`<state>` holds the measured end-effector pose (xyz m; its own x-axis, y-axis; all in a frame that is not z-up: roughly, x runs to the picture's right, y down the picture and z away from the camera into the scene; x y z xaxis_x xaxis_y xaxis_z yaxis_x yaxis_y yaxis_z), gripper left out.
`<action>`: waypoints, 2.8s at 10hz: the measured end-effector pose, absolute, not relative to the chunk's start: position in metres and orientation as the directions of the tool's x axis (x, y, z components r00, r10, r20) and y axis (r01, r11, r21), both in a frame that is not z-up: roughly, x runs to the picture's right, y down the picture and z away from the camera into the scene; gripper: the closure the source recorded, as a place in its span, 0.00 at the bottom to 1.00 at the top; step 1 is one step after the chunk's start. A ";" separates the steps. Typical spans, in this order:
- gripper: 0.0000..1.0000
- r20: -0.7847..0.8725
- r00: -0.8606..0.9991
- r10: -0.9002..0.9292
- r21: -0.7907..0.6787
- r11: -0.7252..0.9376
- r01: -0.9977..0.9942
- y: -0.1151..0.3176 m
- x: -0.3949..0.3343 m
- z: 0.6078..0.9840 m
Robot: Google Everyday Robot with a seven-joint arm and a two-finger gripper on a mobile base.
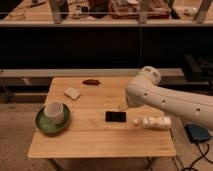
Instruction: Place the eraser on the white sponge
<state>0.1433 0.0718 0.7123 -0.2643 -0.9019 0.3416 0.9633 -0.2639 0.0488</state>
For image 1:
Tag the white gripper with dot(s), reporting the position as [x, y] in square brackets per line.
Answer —
[123, 105]

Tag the black eraser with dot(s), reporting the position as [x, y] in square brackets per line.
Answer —
[115, 116]

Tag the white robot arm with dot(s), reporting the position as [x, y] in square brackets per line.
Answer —
[143, 89]

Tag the white sponge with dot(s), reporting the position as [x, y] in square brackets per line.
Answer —
[72, 93]

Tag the wooden folding table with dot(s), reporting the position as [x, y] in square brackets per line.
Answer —
[88, 135]

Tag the clear plastic bottle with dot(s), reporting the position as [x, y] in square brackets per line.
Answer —
[156, 123]

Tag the dark red sausage toy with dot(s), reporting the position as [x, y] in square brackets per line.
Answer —
[91, 82]

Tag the white cup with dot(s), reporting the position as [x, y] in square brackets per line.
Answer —
[55, 112]

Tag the blue foot pedal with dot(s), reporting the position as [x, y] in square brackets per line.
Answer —
[196, 133]

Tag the black box on shelf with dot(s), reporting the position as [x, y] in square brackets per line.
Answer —
[197, 68]

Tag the green plate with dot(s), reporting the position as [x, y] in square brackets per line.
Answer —
[47, 126]

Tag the wooden workbench with clutter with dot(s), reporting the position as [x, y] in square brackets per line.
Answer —
[110, 13]

